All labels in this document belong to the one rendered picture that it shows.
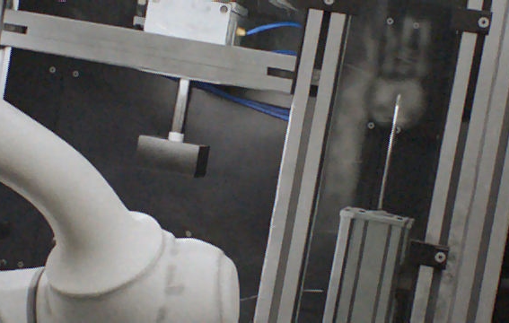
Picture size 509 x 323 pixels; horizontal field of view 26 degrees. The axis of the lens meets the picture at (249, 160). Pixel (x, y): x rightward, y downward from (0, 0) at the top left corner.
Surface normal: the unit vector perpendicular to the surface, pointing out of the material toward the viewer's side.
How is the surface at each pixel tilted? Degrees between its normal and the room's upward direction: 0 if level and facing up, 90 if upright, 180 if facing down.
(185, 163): 90
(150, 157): 90
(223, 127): 90
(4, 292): 43
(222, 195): 90
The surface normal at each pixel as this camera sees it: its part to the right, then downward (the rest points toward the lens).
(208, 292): 0.35, -0.19
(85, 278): -0.28, -0.10
